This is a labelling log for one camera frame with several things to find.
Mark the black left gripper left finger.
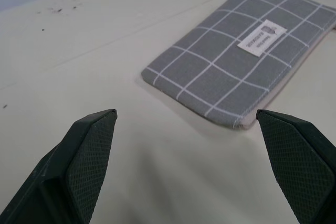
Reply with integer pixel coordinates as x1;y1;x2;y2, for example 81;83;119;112
0;109;118;224

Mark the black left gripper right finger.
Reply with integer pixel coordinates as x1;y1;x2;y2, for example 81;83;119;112
256;109;336;224

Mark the grey checked fabric pouch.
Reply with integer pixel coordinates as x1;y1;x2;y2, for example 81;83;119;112
141;0;336;132

